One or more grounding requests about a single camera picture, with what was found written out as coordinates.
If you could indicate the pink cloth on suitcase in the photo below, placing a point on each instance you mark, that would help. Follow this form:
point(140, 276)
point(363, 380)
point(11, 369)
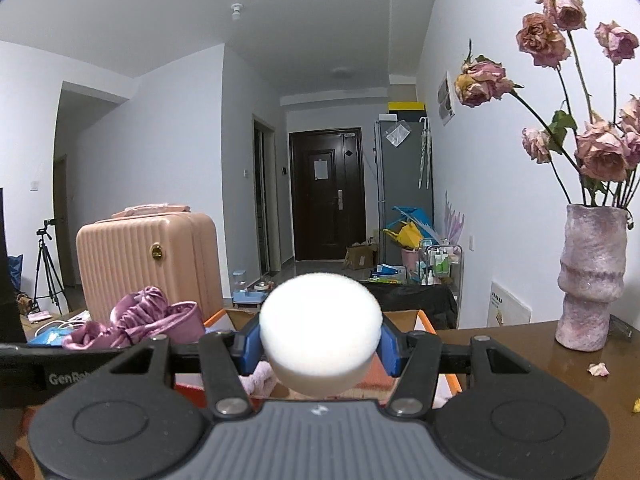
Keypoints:
point(150, 210)

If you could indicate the blue tissue pack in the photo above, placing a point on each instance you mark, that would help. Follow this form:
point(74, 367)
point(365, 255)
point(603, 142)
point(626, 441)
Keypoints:
point(47, 337)

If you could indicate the yellow and black box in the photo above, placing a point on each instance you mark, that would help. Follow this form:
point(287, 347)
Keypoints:
point(407, 107)

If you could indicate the pink textured vase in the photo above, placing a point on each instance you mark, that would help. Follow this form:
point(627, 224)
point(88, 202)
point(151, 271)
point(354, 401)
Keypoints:
point(592, 280)

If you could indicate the dried pink roses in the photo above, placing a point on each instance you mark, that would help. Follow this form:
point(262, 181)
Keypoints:
point(600, 152)

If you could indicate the orange cardboard box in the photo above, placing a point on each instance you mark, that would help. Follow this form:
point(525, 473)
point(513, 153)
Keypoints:
point(410, 319)

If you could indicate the folded white umbrella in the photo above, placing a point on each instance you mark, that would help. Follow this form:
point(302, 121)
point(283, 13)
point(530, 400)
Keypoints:
point(425, 155)

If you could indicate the grey refrigerator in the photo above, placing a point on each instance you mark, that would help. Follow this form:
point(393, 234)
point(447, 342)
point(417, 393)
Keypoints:
point(400, 185)

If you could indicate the black paper bag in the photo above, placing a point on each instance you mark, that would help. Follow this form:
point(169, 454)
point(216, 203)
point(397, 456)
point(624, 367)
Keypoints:
point(10, 285)

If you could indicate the blue pet feeder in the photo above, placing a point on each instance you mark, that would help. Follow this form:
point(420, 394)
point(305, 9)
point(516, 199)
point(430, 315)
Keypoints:
point(250, 290)

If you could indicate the trolley with bottles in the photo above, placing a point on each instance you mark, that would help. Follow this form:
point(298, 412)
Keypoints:
point(442, 265)

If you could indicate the blue and yellow bags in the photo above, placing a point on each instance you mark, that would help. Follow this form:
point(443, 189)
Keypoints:
point(410, 232)

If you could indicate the white wall panel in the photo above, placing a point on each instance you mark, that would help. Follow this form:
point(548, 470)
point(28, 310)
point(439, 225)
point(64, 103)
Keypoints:
point(446, 97)

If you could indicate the purple fluffy headband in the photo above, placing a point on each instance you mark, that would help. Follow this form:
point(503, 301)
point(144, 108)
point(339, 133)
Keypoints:
point(257, 380)

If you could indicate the clear plastic bag on refrigerator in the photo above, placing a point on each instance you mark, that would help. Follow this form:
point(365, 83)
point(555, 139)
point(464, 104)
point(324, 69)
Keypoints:
point(397, 135)

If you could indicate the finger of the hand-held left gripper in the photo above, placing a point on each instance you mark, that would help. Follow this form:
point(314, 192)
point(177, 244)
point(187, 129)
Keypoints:
point(60, 351)

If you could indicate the purple satin bonnet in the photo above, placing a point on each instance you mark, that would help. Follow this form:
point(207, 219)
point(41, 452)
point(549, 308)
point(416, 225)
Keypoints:
point(140, 315)

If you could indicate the pink ribbed suitcase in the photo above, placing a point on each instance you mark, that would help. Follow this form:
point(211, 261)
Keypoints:
point(140, 260)

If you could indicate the ceiling sprinkler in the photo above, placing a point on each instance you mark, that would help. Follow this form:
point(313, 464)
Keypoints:
point(237, 11)

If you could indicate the dark entrance door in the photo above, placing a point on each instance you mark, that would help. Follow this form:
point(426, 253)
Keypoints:
point(325, 210)

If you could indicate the white leaning board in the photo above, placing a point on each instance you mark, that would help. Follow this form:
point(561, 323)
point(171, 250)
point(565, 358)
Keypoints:
point(510, 305)

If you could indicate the white round sponge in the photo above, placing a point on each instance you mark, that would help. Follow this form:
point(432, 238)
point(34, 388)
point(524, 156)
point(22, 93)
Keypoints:
point(320, 330)

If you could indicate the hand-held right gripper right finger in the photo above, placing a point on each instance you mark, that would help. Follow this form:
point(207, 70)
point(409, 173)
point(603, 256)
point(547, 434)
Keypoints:
point(391, 355)

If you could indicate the black camera tripod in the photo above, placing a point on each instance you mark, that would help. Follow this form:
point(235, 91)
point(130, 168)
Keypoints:
point(47, 260)

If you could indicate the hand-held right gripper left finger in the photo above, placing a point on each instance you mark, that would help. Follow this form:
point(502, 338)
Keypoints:
point(250, 347)

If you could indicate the dark blue bag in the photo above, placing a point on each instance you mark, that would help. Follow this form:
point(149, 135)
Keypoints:
point(15, 275)

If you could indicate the brown floor cardboard box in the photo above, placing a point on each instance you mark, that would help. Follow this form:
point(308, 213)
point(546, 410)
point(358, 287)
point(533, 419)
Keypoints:
point(360, 256)

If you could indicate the fallen pink petal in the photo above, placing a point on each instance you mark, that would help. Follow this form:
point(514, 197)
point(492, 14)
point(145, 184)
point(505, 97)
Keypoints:
point(598, 370)

